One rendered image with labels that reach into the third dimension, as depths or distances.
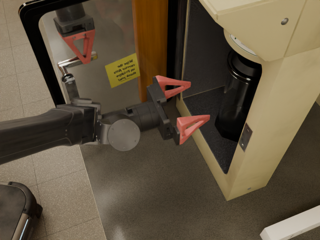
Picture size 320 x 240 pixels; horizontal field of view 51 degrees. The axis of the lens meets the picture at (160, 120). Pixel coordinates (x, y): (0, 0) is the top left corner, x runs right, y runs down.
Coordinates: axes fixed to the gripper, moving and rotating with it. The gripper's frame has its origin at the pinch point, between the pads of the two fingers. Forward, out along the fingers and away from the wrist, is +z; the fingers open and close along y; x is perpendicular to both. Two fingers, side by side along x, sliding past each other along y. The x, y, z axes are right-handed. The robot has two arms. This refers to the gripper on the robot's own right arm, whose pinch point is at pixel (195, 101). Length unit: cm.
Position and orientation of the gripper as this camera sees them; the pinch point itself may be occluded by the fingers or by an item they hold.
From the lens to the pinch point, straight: 70.8
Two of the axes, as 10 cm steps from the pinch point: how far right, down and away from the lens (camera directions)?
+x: 0.1, 6.0, 8.0
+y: -3.5, -7.5, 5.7
